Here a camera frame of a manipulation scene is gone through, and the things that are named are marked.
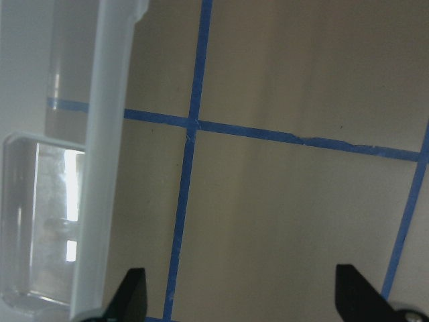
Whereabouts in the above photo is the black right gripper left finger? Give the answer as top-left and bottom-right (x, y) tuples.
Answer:
(101, 268), (147, 322)

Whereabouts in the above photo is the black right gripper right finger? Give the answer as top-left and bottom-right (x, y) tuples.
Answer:
(334, 264), (399, 321)

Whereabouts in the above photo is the clear ribbed box lid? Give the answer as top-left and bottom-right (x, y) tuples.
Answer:
(1, 1), (149, 321)

